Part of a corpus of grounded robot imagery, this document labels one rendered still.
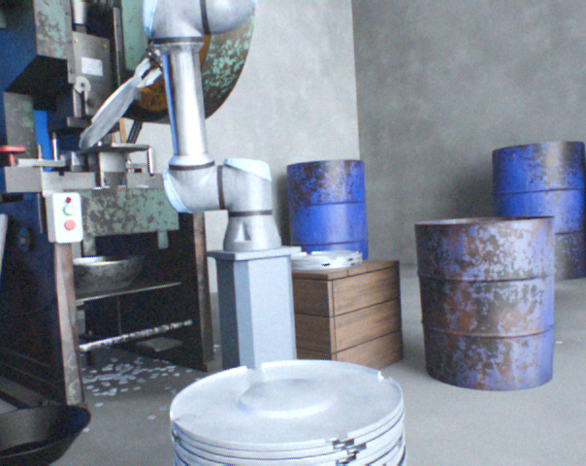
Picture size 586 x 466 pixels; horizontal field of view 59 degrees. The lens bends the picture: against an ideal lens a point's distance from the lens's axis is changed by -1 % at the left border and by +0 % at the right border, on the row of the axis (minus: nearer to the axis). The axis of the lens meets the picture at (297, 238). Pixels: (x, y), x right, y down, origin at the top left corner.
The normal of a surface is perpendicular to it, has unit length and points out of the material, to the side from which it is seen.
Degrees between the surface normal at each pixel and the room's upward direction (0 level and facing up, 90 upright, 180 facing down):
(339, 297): 90
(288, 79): 90
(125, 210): 90
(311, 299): 90
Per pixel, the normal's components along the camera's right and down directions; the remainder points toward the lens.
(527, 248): 0.29, 0.07
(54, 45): 0.74, -0.01
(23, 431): 0.32, -0.65
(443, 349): -0.83, 0.11
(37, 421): 0.11, -0.63
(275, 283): 0.53, 0.01
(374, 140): -0.67, 0.07
